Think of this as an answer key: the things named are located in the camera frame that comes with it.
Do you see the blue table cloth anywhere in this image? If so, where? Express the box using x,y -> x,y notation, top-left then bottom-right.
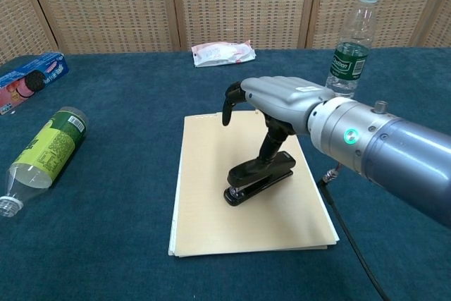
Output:
0,46 -> 451,301

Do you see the white pink snack packet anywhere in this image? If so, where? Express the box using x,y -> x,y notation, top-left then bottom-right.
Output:
190,40 -> 257,68

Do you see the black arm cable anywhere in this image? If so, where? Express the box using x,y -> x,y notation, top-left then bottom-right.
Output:
316,164 -> 388,301

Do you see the tan spiral notebook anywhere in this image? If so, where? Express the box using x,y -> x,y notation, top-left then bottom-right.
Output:
168,109 -> 340,259

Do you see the blue cookie box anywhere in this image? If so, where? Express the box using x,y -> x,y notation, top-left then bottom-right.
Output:
0,51 -> 68,116

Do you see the woven rattan folding screen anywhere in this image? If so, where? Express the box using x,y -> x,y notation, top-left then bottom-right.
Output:
0,0 -> 451,66

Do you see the black stapler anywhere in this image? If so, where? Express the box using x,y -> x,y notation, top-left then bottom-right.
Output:
223,150 -> 296,207

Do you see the empty bottle lime green label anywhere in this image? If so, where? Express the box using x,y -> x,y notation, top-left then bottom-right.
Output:
0,106 -> 89,218

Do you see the clear water bottle green label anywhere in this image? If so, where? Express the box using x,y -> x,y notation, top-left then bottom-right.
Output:
323,0 -> 382,99

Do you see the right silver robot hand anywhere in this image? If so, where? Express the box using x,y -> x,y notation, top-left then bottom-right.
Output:
221,75 -> 336,171

